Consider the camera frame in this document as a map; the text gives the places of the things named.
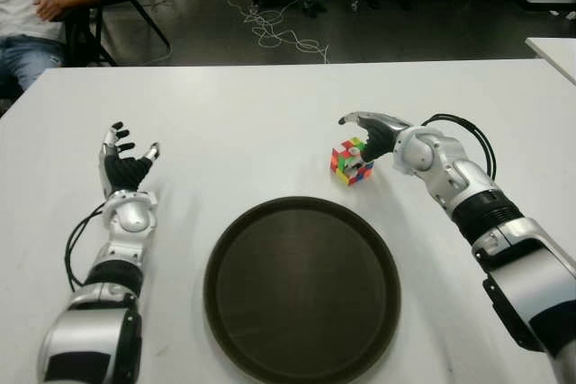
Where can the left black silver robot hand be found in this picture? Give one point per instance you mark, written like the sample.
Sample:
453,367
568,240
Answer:
121,172

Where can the right silver black robot arm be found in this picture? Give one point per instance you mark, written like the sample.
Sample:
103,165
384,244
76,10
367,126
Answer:
517,267

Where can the white neighbouring table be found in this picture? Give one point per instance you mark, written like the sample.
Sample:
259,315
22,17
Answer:
558,49

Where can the small white floor scrap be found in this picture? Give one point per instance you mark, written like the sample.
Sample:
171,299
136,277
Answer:
570,15

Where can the left silver black robot arm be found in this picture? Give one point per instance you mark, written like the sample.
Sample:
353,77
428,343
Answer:
126,217

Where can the multicolour Rubik's cube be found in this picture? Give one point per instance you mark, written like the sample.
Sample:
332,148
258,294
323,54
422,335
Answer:
344,163

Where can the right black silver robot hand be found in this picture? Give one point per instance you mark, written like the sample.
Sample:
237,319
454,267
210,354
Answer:
380,136

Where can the dark brown round plate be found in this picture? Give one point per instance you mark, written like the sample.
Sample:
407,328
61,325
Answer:
301,294

